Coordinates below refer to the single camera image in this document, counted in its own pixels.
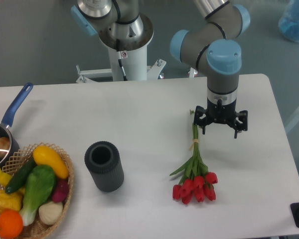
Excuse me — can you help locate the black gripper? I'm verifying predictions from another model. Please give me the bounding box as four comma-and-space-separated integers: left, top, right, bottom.
193, 100, 248, 139

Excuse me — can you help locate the red tulip bouquet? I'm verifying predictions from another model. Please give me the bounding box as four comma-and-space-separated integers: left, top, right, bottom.
171, 124, 218, 205

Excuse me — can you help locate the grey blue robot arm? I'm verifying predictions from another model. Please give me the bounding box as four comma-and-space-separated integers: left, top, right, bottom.
71, 0, 250, 133

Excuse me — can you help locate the blue plastic bag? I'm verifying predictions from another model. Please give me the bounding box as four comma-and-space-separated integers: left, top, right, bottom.
278, 0, 299, 43

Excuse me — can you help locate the dark grey ribbed vase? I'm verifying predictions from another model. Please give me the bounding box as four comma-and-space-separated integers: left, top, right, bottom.
84, 141, 124, 192

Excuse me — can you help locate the purple red radish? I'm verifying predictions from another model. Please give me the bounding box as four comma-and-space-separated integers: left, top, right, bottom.
51, 179, 69, 203

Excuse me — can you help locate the yellow squash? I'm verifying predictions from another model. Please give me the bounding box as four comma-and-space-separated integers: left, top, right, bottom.
33, 145, 69, 179

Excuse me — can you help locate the green bok choy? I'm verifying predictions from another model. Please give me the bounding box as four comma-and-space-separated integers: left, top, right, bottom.
19, 165, 56, 227

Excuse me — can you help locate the white garlic bulb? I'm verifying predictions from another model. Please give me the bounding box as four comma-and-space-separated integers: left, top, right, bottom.
39, 201, 63, 225

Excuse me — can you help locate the green cucumber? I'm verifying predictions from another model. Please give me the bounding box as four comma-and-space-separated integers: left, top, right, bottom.
5, 157, 37, 194

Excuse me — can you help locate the woven wicker basket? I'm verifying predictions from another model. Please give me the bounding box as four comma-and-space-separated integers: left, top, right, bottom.
1, 143, 74, 239

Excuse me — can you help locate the yellow banana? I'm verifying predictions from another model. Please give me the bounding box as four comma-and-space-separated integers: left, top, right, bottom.
0, 168, 25, 196

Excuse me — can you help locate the yellow pumpkin gourd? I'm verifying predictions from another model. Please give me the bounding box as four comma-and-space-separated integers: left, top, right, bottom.
0, 190, 23, 214

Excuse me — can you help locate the orange fruit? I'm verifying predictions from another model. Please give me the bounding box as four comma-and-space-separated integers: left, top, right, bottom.
0, 210, 23, 239

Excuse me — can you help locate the black cable on pedestal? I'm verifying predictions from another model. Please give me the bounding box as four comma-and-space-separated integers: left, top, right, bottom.
115, 38, 128, 81

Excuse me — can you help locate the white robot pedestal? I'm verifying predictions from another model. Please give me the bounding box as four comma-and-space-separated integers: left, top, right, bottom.
75, 12, 198, 84

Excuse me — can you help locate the blue handled saucepan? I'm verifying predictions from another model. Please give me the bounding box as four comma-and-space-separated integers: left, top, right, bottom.
0, 83, 33, 167

